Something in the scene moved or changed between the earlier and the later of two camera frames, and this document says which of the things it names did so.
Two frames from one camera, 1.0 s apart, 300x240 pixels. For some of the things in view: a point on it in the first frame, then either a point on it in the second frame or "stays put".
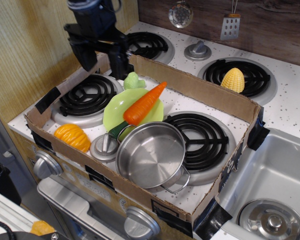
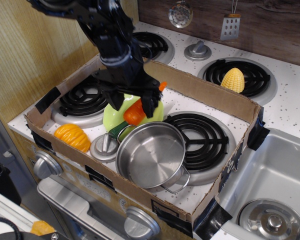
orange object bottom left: [40, 228] stays put
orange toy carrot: [139, 110] stays put
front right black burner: [210, 148] stays put
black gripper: [97, 25] → [128, 76]
